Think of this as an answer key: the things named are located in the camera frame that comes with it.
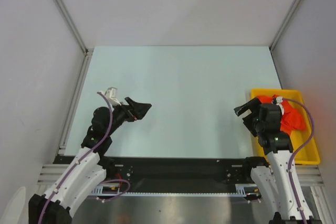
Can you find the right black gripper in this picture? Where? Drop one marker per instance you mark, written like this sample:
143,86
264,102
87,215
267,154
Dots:
250,117

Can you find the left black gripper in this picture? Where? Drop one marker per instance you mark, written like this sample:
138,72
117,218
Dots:
139,109

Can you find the orange t-shirt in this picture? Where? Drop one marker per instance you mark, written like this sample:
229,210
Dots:
292,120

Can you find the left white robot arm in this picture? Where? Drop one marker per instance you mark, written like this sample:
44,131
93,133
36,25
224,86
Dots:
89,168

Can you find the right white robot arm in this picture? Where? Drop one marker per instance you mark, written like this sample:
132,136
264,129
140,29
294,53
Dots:
274,174

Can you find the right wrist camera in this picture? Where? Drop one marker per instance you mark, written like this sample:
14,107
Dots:
278,101

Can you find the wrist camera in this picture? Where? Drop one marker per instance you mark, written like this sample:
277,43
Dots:
111,95
278,101

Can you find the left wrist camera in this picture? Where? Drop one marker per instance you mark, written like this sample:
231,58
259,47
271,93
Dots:
111,95

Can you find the white slotted cable duct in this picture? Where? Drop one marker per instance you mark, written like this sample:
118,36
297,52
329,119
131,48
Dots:
240,191

